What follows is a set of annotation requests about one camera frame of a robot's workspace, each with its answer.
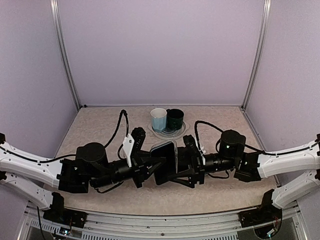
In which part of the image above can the aluminium corner post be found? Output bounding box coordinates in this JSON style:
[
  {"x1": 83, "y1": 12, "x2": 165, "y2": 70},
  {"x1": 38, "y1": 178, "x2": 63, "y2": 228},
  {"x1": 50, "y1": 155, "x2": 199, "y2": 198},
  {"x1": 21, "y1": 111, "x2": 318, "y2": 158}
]
[
  {"x1": 50, "y1": 0, "x2": 82, "y2": 111},
  {"x1": 241, "y1": 0, "x2": 272, "y2": 112}
]

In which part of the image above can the left aluminium corner post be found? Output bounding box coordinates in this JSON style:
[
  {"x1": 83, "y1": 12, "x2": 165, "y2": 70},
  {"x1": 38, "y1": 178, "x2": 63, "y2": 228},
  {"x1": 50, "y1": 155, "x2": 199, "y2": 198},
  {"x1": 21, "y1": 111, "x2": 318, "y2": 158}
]
[{"x1": 50, "y1": 0, "x2": 82, "y2": 111}]

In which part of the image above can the black phone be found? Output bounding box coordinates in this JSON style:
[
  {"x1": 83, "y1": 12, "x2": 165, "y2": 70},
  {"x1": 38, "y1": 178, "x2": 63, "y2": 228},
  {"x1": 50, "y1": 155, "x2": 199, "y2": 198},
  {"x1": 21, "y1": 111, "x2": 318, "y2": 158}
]
[{"x1": 150, "y1": 142, "x2": 177, "y2": 186}]

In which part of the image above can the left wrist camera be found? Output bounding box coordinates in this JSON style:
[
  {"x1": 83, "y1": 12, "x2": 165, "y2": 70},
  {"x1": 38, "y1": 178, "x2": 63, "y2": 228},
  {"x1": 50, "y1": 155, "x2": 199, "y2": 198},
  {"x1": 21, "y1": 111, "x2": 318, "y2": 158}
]
[{"x1": 122, "y1": 127, "x2": 146, "y2": 168}]

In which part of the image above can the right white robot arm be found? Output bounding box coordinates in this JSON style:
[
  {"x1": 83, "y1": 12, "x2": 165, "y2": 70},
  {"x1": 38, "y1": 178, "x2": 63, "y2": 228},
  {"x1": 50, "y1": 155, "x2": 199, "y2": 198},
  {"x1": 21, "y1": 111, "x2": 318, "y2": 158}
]
[{"x1": 168, "y1": 129, "x2": 320, "y2": 222}]

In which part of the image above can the aluminium front rail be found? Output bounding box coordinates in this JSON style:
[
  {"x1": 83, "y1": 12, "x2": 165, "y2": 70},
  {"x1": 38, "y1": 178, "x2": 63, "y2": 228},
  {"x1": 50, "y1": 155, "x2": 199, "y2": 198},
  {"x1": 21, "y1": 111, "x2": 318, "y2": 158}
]
[{"x1": 17, "y1": 198, "x2": 308, "y2": 240}]

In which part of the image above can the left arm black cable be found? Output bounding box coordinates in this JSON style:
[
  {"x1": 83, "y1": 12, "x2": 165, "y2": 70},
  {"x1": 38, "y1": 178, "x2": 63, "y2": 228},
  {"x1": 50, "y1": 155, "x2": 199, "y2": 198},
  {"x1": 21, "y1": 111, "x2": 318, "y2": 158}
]
[{"x1": 0, "y1": 109, "x2": 131, "y2": 165}]

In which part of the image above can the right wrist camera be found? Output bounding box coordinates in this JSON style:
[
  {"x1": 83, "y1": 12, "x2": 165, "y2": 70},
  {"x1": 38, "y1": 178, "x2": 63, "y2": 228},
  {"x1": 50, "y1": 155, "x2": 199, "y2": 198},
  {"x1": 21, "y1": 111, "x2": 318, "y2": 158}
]
[{"x1": 183, "y1": 135, "x2": 206, "y2": 161}]

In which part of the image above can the light blue white mug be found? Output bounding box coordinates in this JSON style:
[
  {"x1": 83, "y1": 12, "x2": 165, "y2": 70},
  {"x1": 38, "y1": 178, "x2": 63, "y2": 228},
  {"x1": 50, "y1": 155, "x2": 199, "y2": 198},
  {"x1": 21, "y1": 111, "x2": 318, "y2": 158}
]
[{"x1": 150, "y1": 108, "x2": 167, "y2": 133}]

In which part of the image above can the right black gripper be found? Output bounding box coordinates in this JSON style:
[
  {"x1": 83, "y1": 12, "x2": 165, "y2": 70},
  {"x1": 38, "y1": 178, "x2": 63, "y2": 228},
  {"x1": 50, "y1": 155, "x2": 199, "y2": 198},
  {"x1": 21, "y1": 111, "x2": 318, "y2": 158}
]
[{"x1": 167, "y1": 145, "x2": 238, "y2": 188}]

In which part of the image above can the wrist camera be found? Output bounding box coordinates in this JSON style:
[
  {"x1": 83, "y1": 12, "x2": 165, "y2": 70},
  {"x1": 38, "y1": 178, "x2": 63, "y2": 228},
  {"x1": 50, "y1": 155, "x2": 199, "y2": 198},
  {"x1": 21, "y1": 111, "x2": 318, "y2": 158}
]
[
  {"x1": 183, "y1": 135, "x2": 206, "y2": 161},
  {"x1": 122, "y1": 127, "x2": 146, "y2": 168}
]

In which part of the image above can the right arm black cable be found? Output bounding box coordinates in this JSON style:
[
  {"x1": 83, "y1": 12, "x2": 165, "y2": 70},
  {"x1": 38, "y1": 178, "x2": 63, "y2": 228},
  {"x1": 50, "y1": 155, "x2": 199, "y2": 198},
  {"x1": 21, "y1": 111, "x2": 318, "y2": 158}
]
[{"x1": 194, "y1": 120, "x2": 320, "y2": 157}]

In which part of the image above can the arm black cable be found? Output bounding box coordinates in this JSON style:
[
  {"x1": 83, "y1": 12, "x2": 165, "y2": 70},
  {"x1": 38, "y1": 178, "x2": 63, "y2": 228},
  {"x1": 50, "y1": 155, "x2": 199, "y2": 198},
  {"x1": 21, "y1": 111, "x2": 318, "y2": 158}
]
[
  {"x1": 194, "y1": 120, "x2": 320, "y2": 157},
  {"x1": 0, "y1": 109, "x2": 131, "y2": 165}
]

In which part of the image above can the clear round plate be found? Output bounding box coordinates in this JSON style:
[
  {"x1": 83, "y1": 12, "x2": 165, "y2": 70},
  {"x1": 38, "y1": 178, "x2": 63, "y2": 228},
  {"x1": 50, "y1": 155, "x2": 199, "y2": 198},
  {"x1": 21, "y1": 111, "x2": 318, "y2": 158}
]
[{"x1": 148, "y1": 121, "x2": 190, "y2": 140}]

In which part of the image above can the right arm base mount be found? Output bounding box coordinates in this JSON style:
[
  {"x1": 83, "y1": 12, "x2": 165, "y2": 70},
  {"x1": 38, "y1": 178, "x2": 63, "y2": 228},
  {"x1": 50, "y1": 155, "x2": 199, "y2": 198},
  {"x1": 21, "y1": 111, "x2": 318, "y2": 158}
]
[{"x1": 238, "y1": 205, "x2": 283, "y2": 228}]

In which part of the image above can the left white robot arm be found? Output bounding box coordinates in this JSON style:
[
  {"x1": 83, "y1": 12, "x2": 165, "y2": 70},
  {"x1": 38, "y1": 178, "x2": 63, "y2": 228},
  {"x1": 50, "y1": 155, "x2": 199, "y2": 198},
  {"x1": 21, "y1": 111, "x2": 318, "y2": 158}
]
[{"x1": 0, "y1": 134, "x2": 166, "y2": 194}]

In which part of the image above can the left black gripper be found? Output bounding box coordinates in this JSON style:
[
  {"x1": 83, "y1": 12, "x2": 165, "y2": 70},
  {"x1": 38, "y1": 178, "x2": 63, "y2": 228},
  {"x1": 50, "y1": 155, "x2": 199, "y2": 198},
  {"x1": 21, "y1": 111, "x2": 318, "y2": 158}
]
[{"x1": 90, "y1": 150, "x2": 166, "y2": 189}]

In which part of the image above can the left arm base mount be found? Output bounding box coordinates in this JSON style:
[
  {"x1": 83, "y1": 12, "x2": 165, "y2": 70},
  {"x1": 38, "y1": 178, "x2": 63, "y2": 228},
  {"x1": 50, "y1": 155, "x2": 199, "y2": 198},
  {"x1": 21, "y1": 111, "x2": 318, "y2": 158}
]
[{"x1": 43, "y1": 209, "x2": 88, "y2": 229}]

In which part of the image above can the right aluminium corner post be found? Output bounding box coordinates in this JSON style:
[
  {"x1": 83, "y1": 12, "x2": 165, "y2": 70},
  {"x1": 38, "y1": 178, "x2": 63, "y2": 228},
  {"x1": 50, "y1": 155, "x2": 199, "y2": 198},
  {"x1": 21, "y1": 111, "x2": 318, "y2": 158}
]
[{"x1": 241, "y1": 0, "x2": 272, "y2": 112}]

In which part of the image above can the dark green mug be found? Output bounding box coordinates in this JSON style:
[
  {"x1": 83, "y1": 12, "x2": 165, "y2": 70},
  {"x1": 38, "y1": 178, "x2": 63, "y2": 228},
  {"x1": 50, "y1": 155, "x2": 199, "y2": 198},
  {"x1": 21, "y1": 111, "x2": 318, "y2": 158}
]
[{"x1": 166, "y1": 108, "x2": 185, "y2": 131}]

